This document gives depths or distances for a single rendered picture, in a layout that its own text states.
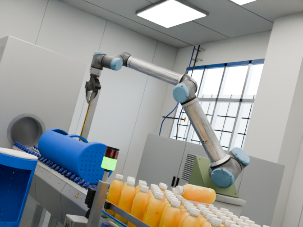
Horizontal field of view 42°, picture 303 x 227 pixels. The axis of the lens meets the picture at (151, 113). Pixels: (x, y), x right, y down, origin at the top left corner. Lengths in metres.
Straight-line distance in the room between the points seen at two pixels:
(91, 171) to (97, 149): 0.15
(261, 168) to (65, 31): 4.82
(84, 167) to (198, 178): 0.80
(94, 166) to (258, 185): 1.82
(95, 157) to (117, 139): 5.15
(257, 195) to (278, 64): 2.01
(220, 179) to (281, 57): 3.00
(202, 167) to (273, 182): 1.35
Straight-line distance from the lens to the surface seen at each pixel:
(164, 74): 2.70
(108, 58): 2.77
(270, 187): 4.04
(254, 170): 3.87
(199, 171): 2.81
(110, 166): 1.76
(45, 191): 3.10
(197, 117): 2.52
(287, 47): 5.31
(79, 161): 2.64
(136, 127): 7.95
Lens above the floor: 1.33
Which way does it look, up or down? 4 degrees up
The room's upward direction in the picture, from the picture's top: 15 degrees clockwise
